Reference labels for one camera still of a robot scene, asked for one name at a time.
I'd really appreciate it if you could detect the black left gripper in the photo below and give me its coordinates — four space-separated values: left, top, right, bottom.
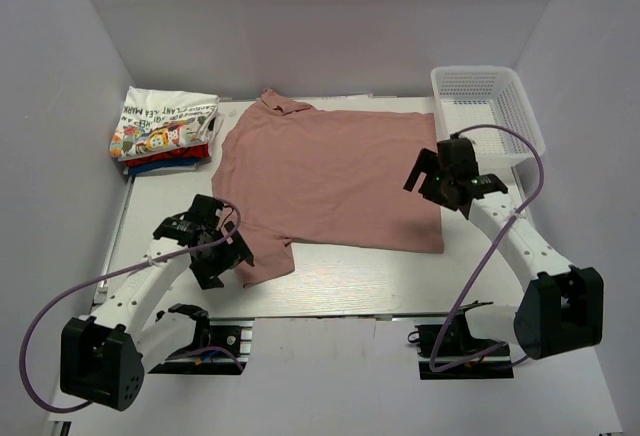
190 221 253 290

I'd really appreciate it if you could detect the pink pixel-print t-shirt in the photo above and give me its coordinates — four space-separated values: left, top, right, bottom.
212 89 444 286

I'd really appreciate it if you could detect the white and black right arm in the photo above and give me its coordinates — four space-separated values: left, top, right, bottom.
404 136 604 361

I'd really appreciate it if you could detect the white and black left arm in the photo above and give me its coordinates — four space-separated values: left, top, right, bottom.
59 195 254 411

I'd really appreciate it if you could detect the red folded t-shirt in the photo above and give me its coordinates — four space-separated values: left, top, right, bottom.
125 144 210 167

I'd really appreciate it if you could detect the white plastic mesh basket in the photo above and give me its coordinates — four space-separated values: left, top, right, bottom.
431 65 546 169

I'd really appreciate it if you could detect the blue folded t-shirt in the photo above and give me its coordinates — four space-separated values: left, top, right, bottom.
123 158 200 176

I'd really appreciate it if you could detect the white cartoon-print folded t-shirt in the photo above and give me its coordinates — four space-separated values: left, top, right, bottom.
109 87 220 161

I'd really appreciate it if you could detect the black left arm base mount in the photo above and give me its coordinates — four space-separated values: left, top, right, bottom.
151 320 254 376

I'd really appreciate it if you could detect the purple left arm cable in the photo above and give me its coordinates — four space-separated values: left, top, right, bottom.
18 198 249 413

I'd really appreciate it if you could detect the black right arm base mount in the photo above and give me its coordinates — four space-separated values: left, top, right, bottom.
407 323 514 381

